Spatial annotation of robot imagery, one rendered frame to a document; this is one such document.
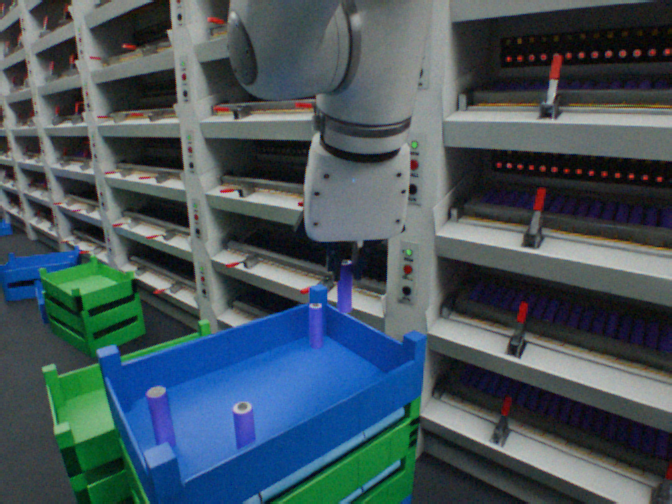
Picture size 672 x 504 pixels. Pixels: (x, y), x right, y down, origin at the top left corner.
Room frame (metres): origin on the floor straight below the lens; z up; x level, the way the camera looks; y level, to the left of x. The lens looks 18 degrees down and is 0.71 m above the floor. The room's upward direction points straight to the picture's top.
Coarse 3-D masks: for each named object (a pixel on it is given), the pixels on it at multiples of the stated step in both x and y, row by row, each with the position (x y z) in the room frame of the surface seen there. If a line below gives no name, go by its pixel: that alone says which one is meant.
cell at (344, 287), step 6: (342, 264) 0.45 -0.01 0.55; (348, 264) 0.45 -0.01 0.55; (342, 270) 0.45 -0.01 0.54; (348, 270) 0.45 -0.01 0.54; (342, 276) 0.45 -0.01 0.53; (348, 276) 0.45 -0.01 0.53; (342, 282) 0.45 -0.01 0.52; (348, 282) 0.45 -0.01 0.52; (342, 288) 0.45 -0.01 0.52; (348, 288) 0.45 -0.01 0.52; (342, 294) 0.45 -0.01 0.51; (348, 294) 0.45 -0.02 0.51; (342, 300) 0.45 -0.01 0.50; (348, 300) 0.45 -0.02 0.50; (342, 306) 0.45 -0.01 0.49; (348, 306) 0.45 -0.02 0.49; (342, 312) 0.45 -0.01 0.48
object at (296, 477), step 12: (384, 420) 0.38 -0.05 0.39; (396, 420) 0.40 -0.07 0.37; (372, 432) 0.36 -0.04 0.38; (348, 444) 0.34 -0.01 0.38; (360, 444) 0.36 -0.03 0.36; (324, 456) 0.32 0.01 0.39; (336, 456) 0.33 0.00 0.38; (312, 468) 0.31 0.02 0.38; (288, 480) 0.29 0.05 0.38; (300, 480) 0.31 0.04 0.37; (264, 492) 0.28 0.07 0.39; (276, 492) 0.28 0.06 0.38
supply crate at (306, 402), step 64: (256, 320) 0.49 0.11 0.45; (128, 384) 0.38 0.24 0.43; (192, 384) 0.42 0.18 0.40; (256, 384) 0.42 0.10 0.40; (320, 384) 0.42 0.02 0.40; (384, 384) 0.36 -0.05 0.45; (128, 448) 0.29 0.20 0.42; (192, 448) 0.31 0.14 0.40; (256, 448) 0.26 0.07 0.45; (320, 448) 0.31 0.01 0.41
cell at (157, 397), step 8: (152, 392) 0.31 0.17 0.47; (160, 392) 0.31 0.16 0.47; (152, 400) 0.31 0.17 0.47; (160, 400) 0.31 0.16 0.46; (152, 408) 0.31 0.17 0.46; (160, 408) 0.31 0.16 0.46; (168, 408) 0.31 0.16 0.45; (152, 416) 0.31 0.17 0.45; (160, 416) 0.31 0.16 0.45; (168, 416) 0.31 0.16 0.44; (152, 424) 0.31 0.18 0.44; (160, 424) 0.31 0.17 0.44; (168, 424) 0.31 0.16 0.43; (160, 432) 0.31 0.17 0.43; (168, 432) 0.31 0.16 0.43; (160, 440) 0.31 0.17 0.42; (168, 440) 0.31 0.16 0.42
